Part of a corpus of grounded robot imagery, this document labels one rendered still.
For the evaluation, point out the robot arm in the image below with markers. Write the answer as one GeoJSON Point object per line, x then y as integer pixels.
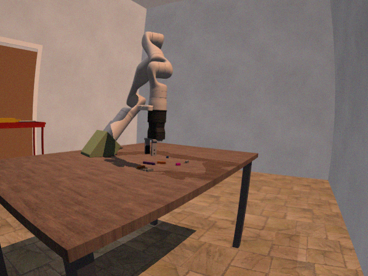
{"type": "Point", "coordinates": [157, 66]}

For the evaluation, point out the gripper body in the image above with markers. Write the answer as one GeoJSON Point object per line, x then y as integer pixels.
{"type": "Point", "coordinates": [156, 117]}

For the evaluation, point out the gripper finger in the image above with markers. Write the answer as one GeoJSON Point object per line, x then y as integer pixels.
{"type": "Point", "coordinates": [154, 146]}
{"type": "Point", "coordinates": [147, 145]}

